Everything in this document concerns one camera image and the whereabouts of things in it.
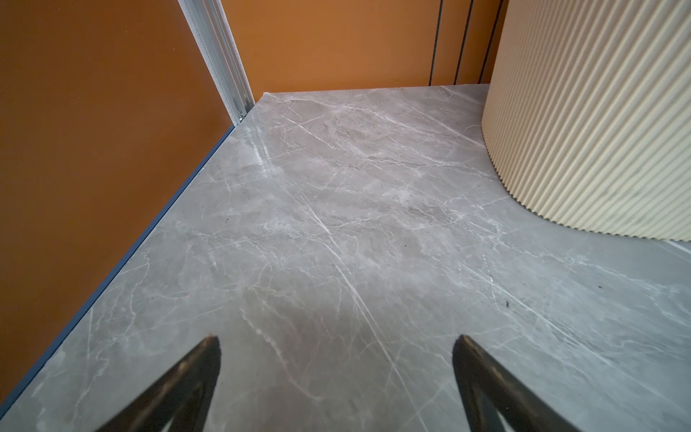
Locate cream slatted waste bin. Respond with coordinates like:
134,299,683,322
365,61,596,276
482,1,690,241

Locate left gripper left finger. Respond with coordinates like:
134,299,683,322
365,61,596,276
99,336,221,431

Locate left aluminium frame post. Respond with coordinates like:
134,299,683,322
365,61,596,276
178,0,256,127

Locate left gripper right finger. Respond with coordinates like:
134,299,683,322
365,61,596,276
452,335,577,431

